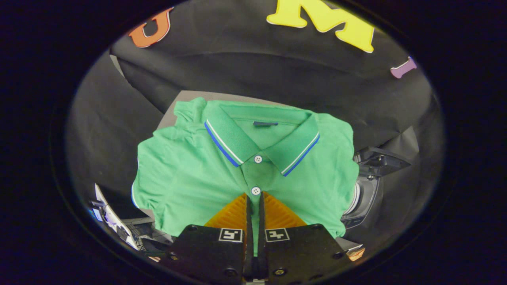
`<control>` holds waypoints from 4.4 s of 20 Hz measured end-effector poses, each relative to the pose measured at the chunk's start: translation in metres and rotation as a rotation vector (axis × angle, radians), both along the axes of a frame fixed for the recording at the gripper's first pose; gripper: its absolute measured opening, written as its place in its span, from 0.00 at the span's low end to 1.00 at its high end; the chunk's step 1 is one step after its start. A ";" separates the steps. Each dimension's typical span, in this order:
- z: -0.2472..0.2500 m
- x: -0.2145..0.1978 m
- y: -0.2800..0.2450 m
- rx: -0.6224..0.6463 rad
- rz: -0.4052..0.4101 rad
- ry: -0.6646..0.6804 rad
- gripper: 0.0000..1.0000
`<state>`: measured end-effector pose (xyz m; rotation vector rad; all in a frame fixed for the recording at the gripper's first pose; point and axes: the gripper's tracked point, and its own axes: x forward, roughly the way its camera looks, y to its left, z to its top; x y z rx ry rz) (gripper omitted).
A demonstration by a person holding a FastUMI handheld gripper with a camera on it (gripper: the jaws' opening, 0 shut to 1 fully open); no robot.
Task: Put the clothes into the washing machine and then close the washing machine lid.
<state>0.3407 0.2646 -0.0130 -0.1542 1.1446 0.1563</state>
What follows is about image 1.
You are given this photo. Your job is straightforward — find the white-framed dark panel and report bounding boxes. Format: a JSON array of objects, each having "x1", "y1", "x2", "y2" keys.
[{"x1": 88, "y1": 183, "x2": 155, "y2": 251}]

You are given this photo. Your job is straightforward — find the grey washing machine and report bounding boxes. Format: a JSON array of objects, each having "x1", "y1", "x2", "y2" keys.
[{"x1": 341, "y1": 174, "x2": 385, "y2": 231}]

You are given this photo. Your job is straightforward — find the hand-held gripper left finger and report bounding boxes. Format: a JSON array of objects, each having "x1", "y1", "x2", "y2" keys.
[{"x1": 168, "y1": 193, "x2": 253, "y2": 284}]

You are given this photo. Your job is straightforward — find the green polo shirt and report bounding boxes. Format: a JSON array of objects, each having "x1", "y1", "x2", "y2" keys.
[{"x1": 131, "y1": 97, "x2": 360, "y2": 256}]

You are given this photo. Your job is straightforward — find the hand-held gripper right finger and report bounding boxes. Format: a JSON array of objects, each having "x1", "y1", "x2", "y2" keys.
[{"x1": 257, "y1": 191, "x2": 353, "y2": 284}]

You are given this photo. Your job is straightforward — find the dark washing machine lid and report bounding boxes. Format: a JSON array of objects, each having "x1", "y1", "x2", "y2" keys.
[{"x1": 353, "y1": 146, "x2": 412, "y2": 177}]

